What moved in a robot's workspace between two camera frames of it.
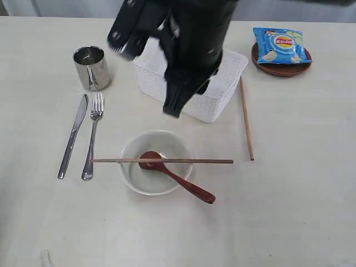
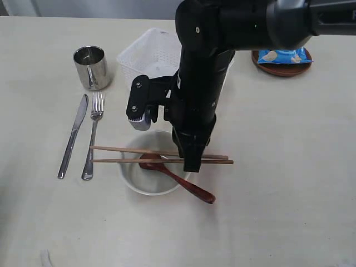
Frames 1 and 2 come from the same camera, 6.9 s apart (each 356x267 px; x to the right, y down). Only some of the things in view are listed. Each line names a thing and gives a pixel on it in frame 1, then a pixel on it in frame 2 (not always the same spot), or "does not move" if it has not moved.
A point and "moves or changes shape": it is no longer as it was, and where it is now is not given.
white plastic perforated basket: (151, 67) moves or changes shape
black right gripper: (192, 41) → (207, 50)
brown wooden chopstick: (165, 161) does not move
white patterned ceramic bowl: (156, 182) does not move
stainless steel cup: (93, 67) does not move
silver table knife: (72, 140) does not move
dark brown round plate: (282, 69) does not move
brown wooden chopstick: (251, 153) → (155, 151)
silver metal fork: (96, 112) does not move
